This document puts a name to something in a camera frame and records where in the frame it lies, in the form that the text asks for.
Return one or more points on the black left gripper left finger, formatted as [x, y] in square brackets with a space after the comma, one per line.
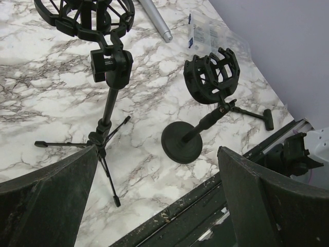
[45, 207]

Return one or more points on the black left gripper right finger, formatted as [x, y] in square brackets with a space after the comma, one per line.
[270, 209]

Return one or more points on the black round-base shock-mount stand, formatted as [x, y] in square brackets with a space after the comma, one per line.
[211, 80]

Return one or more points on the black tripod microphone stand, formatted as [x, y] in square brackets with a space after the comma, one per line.
[97, 21]

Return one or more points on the silver grey handheld microphone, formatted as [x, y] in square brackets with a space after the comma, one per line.
[157, 20]

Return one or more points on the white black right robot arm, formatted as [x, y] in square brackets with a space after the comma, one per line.
[298, 154]

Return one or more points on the clear plastic screw box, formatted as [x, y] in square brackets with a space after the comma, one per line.
[206, 35]

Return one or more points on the black robot mounting base rail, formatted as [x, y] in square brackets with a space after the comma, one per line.
[201, 217]

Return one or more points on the black T-handle tool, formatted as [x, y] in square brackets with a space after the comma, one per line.
[266, 117]

